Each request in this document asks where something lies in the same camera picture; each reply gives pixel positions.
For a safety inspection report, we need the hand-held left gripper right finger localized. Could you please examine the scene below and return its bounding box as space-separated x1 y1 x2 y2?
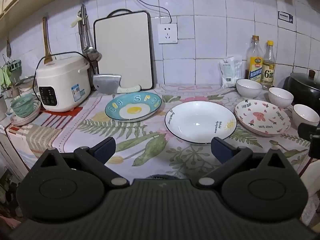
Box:
196 137 292 188

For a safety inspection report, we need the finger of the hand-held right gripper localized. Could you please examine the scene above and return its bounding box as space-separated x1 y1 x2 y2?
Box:
297 122 320 159

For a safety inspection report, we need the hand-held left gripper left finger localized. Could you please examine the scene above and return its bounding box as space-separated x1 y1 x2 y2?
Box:
32 137 130 188

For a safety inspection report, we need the white bowl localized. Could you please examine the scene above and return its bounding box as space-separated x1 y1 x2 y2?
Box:
268 87 294 108
236 79 263 99
292 104 320 130

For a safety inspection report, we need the white plate black rim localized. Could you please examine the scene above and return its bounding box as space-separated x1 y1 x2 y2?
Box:
164 101 237 145

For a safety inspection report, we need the blue fried egg plate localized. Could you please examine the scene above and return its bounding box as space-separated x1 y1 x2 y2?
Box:
104 92 162 123

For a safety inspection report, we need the pink patterned plate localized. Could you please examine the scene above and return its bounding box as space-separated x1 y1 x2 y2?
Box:
234 99 292 137

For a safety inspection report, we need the stack of white plates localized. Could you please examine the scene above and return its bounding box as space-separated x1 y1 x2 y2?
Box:
9 100 42 127

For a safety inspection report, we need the black cooking pot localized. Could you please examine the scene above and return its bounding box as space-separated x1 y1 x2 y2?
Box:
286 69 320 105

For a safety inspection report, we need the floral tablecloth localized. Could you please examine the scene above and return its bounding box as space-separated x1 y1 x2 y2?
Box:
54 84 315 180

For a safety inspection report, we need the striped cloth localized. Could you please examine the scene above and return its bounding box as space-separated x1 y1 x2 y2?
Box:
5 106 84 160

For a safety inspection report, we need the clear vinegar bottle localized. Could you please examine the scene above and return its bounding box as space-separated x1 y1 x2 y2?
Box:
260 40 276 90

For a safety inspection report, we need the white salt bag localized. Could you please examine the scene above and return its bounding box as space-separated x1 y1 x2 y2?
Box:
219 56 243 88

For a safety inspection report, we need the white electric rice cooker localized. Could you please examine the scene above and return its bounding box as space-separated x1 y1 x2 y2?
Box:
35 51 92 112

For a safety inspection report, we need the oil bottle yellow label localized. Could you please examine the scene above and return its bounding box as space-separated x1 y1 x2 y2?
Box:
244 35 263 83

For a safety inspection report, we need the green plastic colander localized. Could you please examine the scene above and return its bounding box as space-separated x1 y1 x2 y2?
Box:
10 94 35 118

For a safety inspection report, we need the hanging metal ladle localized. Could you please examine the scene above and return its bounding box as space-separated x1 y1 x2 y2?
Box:
84 7 102 62

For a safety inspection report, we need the cream cutting board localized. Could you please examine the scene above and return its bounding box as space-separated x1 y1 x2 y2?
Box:
93 9 155 90

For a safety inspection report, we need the hanging metal utensil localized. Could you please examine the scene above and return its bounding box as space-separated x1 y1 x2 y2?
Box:
78 4 87 53

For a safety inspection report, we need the wooden spatula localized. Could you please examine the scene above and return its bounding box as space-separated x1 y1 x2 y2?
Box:
42 17 53 64

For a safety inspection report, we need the green hanging cloth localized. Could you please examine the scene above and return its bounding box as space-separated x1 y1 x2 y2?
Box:
0 65 13 86

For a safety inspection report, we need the steel cleaver white handle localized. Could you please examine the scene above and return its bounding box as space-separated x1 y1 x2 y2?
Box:
92 74 142 95

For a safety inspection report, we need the wall sticker label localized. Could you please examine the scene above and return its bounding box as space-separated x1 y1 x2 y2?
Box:
277 11 294 24

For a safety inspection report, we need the white wall socket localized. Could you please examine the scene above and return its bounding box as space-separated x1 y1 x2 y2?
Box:
158 23 178 45

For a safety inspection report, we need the black power cable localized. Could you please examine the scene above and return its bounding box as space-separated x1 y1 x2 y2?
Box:
124 0 173 25

